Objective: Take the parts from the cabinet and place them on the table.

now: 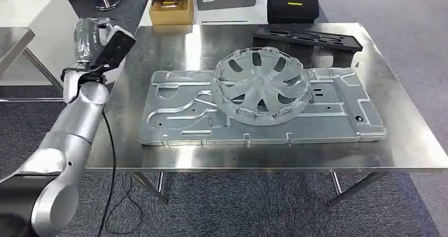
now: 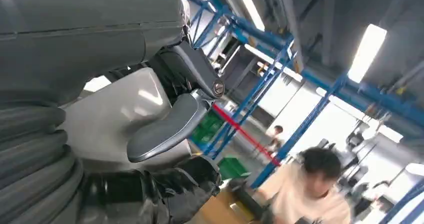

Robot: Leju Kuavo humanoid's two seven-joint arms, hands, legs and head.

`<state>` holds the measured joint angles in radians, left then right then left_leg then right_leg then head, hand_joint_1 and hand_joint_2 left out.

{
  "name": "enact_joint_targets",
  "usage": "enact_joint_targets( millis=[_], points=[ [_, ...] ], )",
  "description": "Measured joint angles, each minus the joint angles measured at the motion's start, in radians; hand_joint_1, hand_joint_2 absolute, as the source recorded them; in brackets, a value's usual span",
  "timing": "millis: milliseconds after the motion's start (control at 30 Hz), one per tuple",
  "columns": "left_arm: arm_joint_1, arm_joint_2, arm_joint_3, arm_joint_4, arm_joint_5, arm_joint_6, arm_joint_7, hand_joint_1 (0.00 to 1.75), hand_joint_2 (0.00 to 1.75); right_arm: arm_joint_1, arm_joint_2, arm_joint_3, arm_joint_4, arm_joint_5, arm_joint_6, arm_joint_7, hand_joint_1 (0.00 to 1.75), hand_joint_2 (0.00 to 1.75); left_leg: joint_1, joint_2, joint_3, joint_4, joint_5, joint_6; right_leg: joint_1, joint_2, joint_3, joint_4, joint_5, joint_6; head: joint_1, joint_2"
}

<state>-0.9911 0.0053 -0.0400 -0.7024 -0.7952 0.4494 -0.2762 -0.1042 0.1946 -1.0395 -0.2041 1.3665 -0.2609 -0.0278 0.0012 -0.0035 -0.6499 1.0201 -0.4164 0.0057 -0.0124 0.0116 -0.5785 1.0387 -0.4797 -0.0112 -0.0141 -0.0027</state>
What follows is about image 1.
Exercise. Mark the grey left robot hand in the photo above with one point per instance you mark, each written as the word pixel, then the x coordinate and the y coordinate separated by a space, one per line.
pixel 87 41

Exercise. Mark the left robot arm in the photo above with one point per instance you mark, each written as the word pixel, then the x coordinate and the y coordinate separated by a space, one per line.
pixel 70 130

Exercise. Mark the white cabinet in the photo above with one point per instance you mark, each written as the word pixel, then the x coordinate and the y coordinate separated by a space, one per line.
pixel 35 8

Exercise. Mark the brown cardboard box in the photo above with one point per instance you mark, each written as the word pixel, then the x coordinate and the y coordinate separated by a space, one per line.
pixel 171 17

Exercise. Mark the white table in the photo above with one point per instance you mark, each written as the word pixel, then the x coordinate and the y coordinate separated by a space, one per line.
pixel 245 17

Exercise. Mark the silver wheel cover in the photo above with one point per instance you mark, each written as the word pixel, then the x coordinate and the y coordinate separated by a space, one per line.
pixel 260 85

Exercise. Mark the black case, yellow label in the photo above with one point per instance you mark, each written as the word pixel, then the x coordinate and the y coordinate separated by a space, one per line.
pixel 292 13

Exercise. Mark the stamped grey metal panel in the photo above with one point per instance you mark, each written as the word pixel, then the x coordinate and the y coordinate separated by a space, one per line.
pixel 315 123

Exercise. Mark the black plastic tray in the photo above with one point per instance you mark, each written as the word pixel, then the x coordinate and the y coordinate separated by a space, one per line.
pixel 351 46

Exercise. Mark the steel table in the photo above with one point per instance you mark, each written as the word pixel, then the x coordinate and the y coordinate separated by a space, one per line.
pixel 402 148

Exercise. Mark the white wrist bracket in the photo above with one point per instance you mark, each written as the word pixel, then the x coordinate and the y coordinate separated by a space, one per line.
pixel 71 85

